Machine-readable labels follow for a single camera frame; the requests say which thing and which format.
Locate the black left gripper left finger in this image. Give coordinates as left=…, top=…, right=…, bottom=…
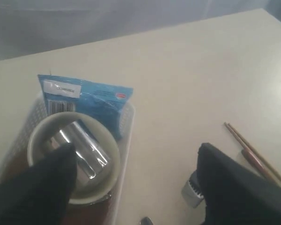
left=0, top=143, right=77, bottom=225

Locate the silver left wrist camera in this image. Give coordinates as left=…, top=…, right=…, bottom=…
left=181, top=170, right=204, bottom=208

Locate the white perforated plastic basket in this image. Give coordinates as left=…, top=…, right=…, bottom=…
left=0, top=93, right=135, bottom=225

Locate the red-brown wooden spoon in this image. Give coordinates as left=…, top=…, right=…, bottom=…
left=241, top=149, right=275, bottom=183

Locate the brown plate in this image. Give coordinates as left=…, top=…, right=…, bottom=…
left=1, top=150, right=110, bottom=225

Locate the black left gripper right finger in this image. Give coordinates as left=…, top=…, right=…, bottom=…
left=196, top=142, right=281, bottom=225

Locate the wooden chopstick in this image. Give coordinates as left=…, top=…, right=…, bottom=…
left=224, top=121, right=281, bottom=186
left=227, top=123, right=281, bottom=190

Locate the blue snack packet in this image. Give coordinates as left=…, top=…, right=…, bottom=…
left=37, top=75, right=133, bottom=140

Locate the cream ceramic bowl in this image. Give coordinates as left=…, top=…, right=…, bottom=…
left=27, top=112, right=121, bottom=205

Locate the shiny steel cup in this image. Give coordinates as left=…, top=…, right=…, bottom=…
left=43, top=120, right=112, bottom=184

